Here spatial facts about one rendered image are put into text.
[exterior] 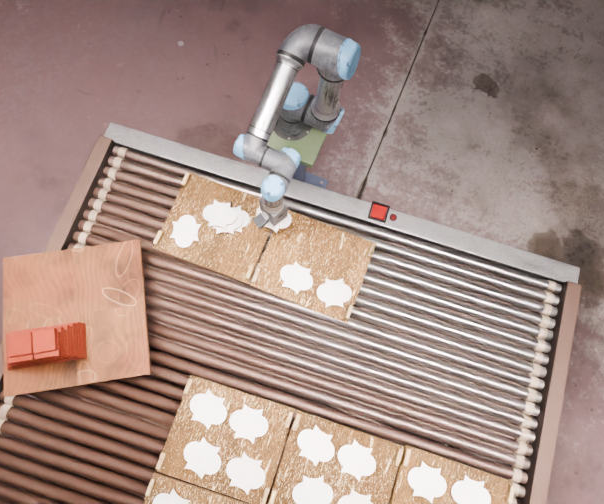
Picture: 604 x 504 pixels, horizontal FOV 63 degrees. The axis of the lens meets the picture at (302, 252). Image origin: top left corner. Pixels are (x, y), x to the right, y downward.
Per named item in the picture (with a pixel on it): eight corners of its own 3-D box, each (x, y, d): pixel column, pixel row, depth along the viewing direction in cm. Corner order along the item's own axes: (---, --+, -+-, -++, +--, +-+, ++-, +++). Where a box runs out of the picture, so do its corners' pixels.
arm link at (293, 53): (289, 6, 152) (227, 153, 160) (321, 21, 152) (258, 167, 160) (293, 19, 164) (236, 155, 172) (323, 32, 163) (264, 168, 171)
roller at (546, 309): (109, 168, 211) (105, 163, 206) (552, 307, 203) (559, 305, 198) (105, 178, 209) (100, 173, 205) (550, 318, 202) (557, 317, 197)
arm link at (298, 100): (285, 92, 208) (286, 74, 195) (314, 105, 208) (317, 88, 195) (273, 115, 206) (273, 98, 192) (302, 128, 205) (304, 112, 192)
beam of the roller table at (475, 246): (114, 128, 217) (110, 121, 212) (572, 270, 209) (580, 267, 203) (106, 144, 215) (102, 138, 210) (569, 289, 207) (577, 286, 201)
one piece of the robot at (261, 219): (245, 203, 169) (248, 218, 184) (261, 223, 167) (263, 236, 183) (273, 183, 171) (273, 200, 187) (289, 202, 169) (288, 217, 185)
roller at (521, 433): (59, 277, 198) (54, 274, 193) (530, 430, 190) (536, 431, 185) (54, 288, 196) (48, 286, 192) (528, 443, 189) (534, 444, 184)
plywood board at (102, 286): (5, 259, 184) (2, 258, 182) (140, 240, 188) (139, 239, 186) (6, 397, 171) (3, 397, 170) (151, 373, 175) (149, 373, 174)
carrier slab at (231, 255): (189, 173, 207) (188, 171, 205) (280, 206, 204) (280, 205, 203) (153, 248, 198) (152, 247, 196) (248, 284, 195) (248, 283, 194)
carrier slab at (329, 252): (283, 208, 204) (283, 207, 203) (375, 244, 202) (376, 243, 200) (250, 285, 195) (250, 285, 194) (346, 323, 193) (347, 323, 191)
